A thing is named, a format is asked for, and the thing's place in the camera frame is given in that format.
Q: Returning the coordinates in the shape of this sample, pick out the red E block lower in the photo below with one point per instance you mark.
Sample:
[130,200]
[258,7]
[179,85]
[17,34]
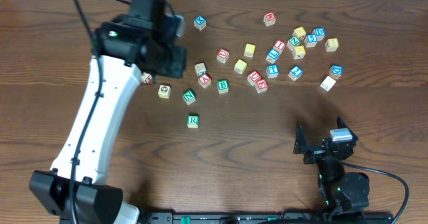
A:
[261,85]

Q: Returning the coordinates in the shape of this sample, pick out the beige picture block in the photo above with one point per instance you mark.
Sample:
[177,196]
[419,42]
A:
[164,91]

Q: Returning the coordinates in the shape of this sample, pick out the blue d block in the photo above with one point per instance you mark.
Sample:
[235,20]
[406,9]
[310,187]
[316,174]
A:
[335,71]
[319,32]

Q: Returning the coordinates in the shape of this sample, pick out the green N block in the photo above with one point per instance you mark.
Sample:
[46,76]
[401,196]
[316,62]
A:
[189,97]

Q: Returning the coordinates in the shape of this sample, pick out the blue T block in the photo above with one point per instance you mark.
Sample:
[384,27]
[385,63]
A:
[272,71]

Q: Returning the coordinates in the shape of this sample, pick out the yellow block below Z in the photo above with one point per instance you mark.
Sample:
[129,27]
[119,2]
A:
[298,52]

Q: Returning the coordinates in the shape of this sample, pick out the beige block red side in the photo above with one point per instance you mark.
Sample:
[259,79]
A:
[146,78]

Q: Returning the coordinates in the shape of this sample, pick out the blue 5 block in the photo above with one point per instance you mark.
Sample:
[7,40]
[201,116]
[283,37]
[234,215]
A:
[310,40]

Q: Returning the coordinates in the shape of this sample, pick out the blue X block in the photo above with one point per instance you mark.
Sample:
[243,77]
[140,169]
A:
[200,22]

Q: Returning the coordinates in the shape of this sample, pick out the red U block upper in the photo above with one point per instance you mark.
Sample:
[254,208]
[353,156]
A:
[223,55]

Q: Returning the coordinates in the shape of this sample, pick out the yellow block lower middle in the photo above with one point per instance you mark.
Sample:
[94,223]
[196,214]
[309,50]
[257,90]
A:
[240,66]

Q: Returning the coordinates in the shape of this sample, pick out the red I block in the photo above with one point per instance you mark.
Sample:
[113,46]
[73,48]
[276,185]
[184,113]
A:
[279,45]

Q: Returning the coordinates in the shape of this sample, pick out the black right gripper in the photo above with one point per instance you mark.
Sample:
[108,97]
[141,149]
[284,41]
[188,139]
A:
[318,152]

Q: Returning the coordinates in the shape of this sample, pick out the red e block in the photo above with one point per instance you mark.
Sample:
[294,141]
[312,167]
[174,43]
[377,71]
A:
[269,18]
[261,85]

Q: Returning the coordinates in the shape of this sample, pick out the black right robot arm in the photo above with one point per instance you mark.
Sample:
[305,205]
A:
[343,192]

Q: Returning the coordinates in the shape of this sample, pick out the green R block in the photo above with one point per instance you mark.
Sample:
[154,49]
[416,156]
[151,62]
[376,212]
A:
[192,121]

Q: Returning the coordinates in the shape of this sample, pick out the blue L block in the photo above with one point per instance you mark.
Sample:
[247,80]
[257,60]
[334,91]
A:
[272,56]

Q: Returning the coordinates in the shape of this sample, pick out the red E block top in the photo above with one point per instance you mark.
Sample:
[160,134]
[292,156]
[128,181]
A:
[269,18]

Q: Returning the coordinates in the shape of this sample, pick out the yellow block top right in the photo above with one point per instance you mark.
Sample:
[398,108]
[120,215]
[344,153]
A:
[299,33]

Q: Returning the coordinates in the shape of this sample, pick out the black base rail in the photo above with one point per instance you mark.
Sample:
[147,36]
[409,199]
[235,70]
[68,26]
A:
[245,218]

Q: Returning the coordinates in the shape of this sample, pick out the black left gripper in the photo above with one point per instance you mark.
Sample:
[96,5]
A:
[174,62]

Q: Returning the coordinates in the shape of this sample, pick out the beige block with green side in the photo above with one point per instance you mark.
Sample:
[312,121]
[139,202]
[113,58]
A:
[200,69]

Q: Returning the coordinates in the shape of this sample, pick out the blue D block upper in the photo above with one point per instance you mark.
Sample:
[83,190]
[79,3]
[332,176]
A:
[319,32]

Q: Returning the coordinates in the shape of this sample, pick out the plain white block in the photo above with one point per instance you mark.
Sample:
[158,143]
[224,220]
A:
[328,83]

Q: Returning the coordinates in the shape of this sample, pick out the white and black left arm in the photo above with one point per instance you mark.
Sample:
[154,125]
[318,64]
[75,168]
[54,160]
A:
[140,41]

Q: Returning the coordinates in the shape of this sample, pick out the blue D block lower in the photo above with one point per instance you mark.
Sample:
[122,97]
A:
[335,71]

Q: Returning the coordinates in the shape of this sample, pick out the green B block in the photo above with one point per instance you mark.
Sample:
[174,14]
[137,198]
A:
[223,86]

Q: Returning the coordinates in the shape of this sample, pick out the green Z block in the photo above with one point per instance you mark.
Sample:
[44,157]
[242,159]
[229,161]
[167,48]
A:
[292,43]

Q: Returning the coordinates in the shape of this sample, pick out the blue 2 block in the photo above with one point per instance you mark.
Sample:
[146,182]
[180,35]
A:
[295,73]

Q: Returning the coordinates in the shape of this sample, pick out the red A block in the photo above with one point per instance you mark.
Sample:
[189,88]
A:
[204,80]

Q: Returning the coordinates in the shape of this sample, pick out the yellow 8 block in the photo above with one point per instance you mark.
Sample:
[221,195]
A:
[331,44]

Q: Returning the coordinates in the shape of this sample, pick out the yellow block upper middle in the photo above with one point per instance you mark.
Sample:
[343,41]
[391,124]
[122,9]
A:
[249,50]

